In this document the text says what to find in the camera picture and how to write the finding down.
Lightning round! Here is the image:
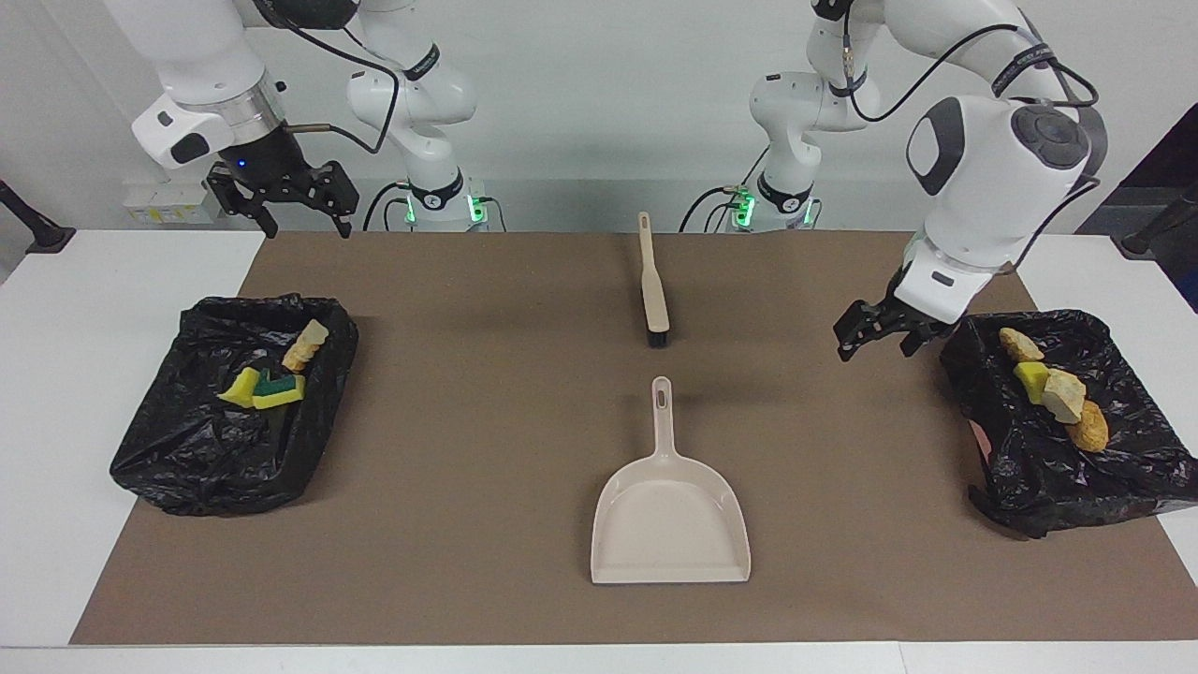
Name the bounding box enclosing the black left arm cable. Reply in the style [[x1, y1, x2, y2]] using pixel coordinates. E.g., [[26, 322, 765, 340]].
[[838, 0, 1103, 272]]

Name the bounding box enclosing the striped bread piece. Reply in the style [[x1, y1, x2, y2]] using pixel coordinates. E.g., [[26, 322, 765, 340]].
[[999, 328, 1045, 364], [281, 319, 330, 374]]

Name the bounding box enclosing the dark furniture panel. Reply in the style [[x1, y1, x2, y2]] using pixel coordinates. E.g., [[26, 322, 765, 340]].
[[1076, 103, 1198, 310]]

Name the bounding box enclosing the black camera stand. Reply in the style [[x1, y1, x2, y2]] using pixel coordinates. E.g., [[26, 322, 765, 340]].
[[0, 180, 76, 254], [1112, 192, 1198, 261]]

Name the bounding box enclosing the brown table mat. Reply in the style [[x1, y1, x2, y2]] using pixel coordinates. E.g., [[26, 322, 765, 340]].
[[70, 231, 1198, 645]]

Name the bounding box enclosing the pale bread piece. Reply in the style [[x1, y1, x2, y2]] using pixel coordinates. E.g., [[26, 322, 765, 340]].
[[1043, 369, 1088, 425]]

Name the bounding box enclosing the yellow sponge piece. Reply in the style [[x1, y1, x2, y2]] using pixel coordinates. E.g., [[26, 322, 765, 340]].
[[217, 366, 261, 409], [1014, 362, 1052, 405], [251, 370, 307, 412]]

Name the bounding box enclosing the brown bread roll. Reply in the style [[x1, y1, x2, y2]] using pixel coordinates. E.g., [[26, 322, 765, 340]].
[[1066, 401, 1111, 454]]

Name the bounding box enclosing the black bag lined pink bin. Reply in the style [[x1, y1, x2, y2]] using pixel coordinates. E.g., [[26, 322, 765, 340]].
[[940, 309, 1198, 539]]

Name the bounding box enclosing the white power strip box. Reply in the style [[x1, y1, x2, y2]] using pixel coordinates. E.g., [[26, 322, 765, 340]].
[[124, 180, 226, 226]]

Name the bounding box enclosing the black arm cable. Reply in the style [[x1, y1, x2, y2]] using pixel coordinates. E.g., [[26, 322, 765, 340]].
[[838, 0, 1103, 272], [253, 0, 403, 156]]

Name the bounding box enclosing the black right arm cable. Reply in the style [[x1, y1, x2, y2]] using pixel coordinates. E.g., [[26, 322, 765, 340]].
[[253, 0, 403, 156]]

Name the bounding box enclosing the black base cable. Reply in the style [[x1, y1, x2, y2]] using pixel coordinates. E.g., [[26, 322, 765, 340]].
[[679, 140, 773, 233], [363, 181, 413, 232]]

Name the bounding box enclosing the beige hand brush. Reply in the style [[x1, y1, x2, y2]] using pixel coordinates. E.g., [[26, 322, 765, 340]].
[[637, 212, 672, 349]]

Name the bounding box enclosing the beige plastic dustpan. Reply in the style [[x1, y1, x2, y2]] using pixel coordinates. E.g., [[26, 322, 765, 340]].
[[590, 376, 752, 586]]

